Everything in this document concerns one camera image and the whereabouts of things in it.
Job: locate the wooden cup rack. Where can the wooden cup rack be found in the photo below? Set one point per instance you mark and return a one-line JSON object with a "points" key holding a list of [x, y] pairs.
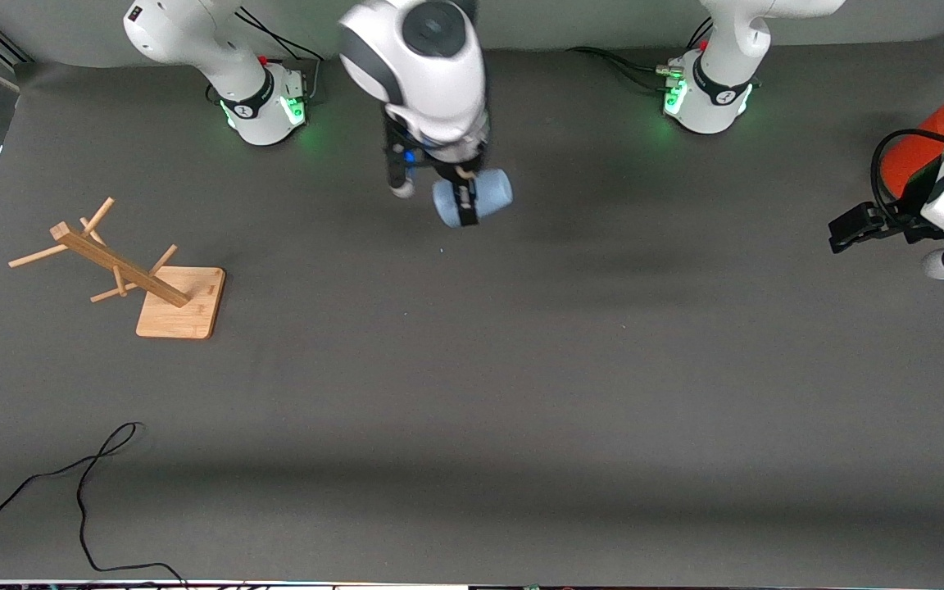
{"points": [[181, 311]]}

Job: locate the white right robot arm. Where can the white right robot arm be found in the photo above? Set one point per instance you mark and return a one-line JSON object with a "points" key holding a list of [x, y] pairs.
{"points": [[431, 74]]}

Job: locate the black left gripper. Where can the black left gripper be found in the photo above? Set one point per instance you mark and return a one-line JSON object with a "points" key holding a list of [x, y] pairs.
{"points": [[900, 215]]}

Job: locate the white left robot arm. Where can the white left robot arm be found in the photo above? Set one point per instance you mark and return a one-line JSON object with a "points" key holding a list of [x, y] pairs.
{"points": [[722, 49]]}

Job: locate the orange cylindrical can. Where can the orange cylindrical can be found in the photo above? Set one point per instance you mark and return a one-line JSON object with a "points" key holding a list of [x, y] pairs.
{"points": [[910, 160]]}

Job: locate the light blue cup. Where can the light blue cup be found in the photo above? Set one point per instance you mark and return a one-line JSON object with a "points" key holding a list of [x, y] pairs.
{"points": [[492, 192]]}

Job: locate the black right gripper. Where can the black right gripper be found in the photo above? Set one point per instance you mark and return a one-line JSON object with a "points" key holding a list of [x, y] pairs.
{"points": [[465, 201]]}

